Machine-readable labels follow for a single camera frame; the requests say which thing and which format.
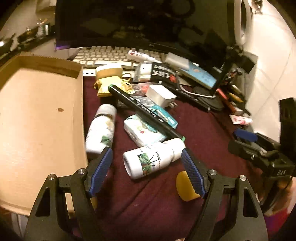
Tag white bottle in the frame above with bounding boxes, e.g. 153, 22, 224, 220
85, 104, 117, 160
123, 138, 186, 180

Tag white tissue pack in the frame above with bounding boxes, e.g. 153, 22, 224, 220
123, 114, 167, 147

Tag black marker pen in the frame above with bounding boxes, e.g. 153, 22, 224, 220
109, 85, 186, 142

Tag small red white sachet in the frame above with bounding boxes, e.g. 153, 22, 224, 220
229, 114, 253, 126

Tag black round lamp base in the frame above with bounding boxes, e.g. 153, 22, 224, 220
193, 85, 224, 111

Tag yellow round cap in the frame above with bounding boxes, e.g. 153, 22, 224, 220
176, 171, 200, 202

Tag black phone holder clamp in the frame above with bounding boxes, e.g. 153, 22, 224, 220
211, 45, 258, 93

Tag blue book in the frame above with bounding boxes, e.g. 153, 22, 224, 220
180, 62, 217, 90

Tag cardboard box tray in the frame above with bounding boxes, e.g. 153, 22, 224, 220
1, 52, 88, 216

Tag white power adapter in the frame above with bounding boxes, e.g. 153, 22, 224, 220
145, 84, 177, 108

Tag white rectangular box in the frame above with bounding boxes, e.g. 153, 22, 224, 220
164, 52, 190, 71

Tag black snack packet crab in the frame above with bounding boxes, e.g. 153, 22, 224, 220
151, 62, 177, 84

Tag clear case red items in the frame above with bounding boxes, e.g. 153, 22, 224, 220
129, 82, 155, 96

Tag black computer monitor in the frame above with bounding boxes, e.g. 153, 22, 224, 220
55, 1, 234, 54

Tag white earbud case packet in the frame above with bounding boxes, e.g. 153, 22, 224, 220
132, 62, 152, 83

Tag white red tube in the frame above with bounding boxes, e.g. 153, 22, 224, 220
126, 50, 161, 63

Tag beige keyboard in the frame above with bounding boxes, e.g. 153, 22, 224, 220
71, 46, 166, 70

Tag white cable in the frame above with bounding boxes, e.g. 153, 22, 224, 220
176, 78, 217, 99

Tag white ring light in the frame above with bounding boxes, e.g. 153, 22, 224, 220
233, 0, 251, 46

